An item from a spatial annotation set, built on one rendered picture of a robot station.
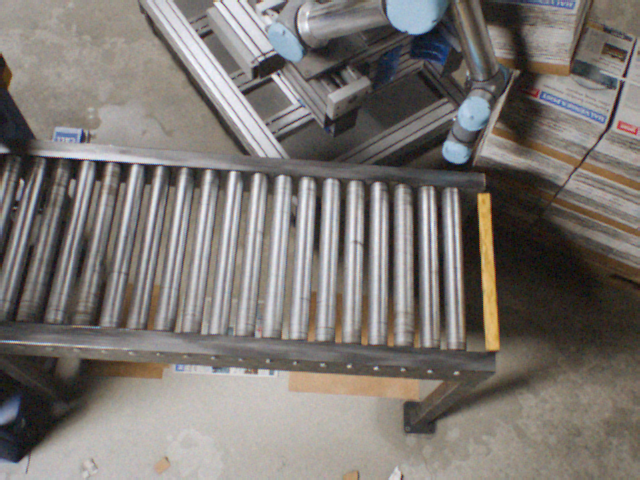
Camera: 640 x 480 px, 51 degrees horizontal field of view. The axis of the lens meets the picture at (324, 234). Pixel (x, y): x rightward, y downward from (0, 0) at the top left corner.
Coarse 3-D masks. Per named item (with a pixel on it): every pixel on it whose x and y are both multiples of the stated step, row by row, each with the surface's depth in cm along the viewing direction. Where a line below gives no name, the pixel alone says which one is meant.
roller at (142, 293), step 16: (160, 176) 178; (160, 192) 176; (160, 208) 174; (144, 224) 173; (160, 224) 173; (144, 240) 170; (160, 240) 172; (144, 256) 168; (144, 272) 166; (144, 288) 165; (144, 304) 163; (128, 320) 162; (144, 320) 162
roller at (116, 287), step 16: (128, 176) 178; (144, 176) 179; (128, 192) 175; (128, 208) 173; (128, 224) 172; (128, 240) 170; (112, 256) 168; (128, 256) 169; (112, 272) 166; (128, 272) 168; (112, 288) 164; (112, 304) 162; (112, 320) 161
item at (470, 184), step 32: (0, 160) 181; (96, 160) 179; (128, 160) 179; (160, 160) 180; (192, 160) 180; (224, 160) 181; (256, 160) 182; (288, 160) 182; (320, 192) 189; (416, 192) 186
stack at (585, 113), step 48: (624, 48) 203; (528, 96) 194; (576, 96) 195; (624, 96) 196; (480, 144) 250; (576, 144) 202; (624, 144) 194; (528, 192) 234; (576, 192) 222; (624, 192) 212; (576, 240) 245; (624, 240) 234; (624, 288) 260
